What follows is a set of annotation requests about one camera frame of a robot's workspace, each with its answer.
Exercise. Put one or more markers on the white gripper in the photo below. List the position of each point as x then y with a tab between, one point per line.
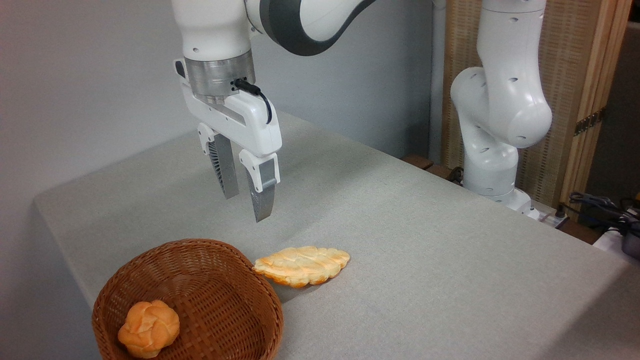
250	125

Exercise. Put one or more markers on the leaf-shaped bread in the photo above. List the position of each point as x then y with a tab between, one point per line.
300	265

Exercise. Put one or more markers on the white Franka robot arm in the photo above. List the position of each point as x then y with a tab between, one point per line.
500	100

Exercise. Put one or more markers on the brown wicker basket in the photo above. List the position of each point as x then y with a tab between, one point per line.
220	300

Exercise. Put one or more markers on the round knotted bread bun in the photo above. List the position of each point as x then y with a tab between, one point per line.
149	327

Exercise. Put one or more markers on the white power strip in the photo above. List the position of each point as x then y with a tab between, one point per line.
549	216

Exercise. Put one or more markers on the bamboo folding screen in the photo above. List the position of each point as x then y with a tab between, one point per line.
567	60

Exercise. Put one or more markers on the brass screen hinge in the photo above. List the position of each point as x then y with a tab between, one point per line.
589	122

